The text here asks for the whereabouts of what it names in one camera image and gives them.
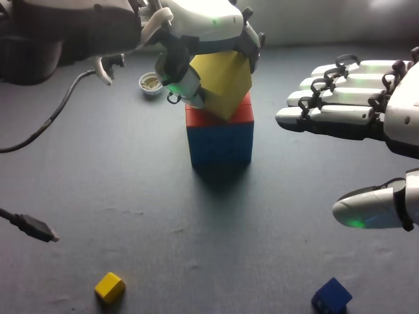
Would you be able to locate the Rubik's cube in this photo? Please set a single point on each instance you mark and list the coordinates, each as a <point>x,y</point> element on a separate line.
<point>219,144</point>

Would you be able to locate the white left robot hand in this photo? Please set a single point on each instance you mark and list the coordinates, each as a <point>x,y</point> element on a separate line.
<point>206,19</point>

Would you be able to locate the small blue block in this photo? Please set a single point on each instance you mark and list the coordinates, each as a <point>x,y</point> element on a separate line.
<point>332,294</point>

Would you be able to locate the large yellow block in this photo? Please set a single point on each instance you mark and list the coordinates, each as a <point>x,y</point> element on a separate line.
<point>226,85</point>

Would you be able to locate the grey table cloth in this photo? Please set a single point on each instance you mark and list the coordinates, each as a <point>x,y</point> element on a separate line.
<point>131,180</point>

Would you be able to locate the small bowl with spoon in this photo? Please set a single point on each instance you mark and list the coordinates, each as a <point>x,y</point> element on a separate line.
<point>150,90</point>

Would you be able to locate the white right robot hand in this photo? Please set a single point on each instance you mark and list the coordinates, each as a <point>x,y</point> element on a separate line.
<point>347,112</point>

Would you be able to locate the small yellow block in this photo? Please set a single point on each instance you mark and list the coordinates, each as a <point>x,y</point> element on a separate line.
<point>109,288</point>

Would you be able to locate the white backdrop sheet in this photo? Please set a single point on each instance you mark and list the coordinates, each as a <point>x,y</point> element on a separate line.
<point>327,19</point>

